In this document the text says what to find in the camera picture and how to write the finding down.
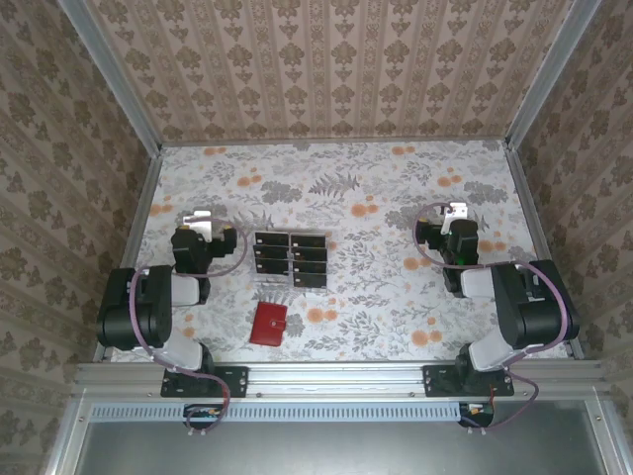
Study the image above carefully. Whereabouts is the black card organizer rack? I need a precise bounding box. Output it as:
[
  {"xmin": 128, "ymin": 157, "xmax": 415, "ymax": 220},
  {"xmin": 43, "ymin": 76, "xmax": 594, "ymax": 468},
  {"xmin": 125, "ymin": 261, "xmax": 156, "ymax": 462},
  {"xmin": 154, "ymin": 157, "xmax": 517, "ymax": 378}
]
[{"xmin": 251, "ymin": 228, "xmax": 331, "ymax": 294}]

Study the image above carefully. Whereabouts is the red leather card holder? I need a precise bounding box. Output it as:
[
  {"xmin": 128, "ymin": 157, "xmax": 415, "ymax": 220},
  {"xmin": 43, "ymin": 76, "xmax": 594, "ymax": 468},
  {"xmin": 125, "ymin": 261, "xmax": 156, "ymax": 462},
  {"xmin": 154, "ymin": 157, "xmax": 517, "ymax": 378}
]
[{"xmin": 248, "ymin": 301, "xmax": 289, "ymax": 347}]

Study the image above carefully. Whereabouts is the grey sheet metal panel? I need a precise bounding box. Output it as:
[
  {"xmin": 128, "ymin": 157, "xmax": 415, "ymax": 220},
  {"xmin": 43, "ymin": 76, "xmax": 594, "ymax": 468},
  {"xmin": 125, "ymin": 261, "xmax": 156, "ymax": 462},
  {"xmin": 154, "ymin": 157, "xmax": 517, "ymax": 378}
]
[{"xmin": 46, "ymin": 395, "xmax": 633, "ymax": 475}]

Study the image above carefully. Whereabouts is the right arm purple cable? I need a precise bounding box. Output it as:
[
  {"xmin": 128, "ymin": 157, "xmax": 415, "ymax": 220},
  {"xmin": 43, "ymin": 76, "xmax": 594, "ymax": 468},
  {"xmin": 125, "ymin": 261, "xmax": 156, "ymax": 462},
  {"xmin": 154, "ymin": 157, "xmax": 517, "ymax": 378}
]
[{"xmin": 412, "ymin": 201, "xmax": 570, "ymax": 436}]

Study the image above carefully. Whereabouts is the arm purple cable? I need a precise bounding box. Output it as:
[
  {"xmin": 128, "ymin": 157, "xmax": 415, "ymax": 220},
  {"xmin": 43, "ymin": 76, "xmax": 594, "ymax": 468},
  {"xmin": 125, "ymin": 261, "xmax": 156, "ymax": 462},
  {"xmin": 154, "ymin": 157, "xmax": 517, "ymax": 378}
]
[
  {"xmin": 129, "ymin": 216, "xmax": 248, "ymax": 439},
  {"xmin": 412, "ymin": 201, "xmax": 570, "ymax": 436}
]

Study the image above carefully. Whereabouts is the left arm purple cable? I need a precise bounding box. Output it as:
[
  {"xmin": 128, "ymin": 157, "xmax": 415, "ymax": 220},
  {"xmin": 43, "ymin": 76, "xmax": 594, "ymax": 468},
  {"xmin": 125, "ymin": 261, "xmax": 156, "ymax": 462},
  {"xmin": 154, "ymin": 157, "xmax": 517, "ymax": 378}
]
[{"xmin": 129, "ymin": 216, "xmax": 248, "ymax": 439}]

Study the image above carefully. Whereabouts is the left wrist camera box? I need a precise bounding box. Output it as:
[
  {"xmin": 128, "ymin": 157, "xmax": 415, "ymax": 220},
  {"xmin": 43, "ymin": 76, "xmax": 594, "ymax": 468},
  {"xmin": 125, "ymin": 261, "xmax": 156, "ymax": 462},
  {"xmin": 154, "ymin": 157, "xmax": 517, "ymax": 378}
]
[{"xmin": 181, "ymin": 209, "xmax": 215, "ymax": 243}]

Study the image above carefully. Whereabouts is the aluminium side rail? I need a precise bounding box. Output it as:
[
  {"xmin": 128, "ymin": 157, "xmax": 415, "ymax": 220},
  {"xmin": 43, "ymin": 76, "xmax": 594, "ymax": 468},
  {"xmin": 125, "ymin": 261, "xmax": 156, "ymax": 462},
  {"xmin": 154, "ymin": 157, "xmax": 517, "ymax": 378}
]
[
  {"xmin": 92, "ymin": 146, "xmax": 165, "ymax": 362},
  {"xmin": 503, "ymin": 145, "xmax": 586, "ymax": 361}
]

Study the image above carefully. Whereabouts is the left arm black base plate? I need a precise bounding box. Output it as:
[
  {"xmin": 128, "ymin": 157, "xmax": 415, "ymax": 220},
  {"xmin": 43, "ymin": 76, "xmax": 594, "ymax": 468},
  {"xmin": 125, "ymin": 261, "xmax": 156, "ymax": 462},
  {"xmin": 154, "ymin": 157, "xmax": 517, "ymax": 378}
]
[{"xmin": 160, "ymin": 365, "xmax": 248, "ymax": 398}]

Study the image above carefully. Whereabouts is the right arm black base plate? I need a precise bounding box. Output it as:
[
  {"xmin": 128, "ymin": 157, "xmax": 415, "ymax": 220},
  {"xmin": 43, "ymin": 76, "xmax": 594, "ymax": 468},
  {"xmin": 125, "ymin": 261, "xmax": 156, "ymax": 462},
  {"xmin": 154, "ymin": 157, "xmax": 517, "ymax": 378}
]
[{"xmin": 422, "ymin": 364, "xmax": 515, "ymax": 398}]

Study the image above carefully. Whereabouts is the black cable connector port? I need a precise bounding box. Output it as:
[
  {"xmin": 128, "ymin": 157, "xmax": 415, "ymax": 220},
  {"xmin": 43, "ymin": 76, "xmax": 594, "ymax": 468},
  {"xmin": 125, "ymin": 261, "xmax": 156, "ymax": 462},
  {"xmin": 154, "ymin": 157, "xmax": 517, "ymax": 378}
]
[
  {"xmin": 457, "ymin": 401, "xmax": 496, "ymax": 429},
  {"xmin": 183, "ymin": 403, "xmax": 225, "ymax": 430}
]

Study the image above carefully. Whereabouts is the aluminium corner post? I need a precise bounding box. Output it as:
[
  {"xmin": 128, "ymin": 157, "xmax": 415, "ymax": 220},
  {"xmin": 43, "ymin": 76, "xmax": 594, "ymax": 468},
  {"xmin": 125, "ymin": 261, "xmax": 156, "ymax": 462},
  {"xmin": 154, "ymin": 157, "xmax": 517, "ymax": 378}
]
[
  {"xmin": 56, "ymin": 0, "xmax": 164, "ymax": 157},
  {"xmin": 503, "ymin": 0, "xmax": 605, "ymax": 149}
]

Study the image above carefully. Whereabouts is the long aluminium base rail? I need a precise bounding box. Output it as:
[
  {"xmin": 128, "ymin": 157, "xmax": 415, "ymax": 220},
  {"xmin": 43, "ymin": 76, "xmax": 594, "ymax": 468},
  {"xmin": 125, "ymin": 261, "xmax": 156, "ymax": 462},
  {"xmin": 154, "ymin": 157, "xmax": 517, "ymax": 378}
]
[{"xmin": 72, "ymin": 359, "xmax": 608, "ymax": 401}]

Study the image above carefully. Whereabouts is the white slotted cable duct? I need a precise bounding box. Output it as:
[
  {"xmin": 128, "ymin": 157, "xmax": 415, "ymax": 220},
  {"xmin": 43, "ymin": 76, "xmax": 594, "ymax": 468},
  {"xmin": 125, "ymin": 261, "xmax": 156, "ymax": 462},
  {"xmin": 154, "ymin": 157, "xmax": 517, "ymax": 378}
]
[{"xmin": 90, "ymin": 400, "xmax": 497, "ymax": 425}]

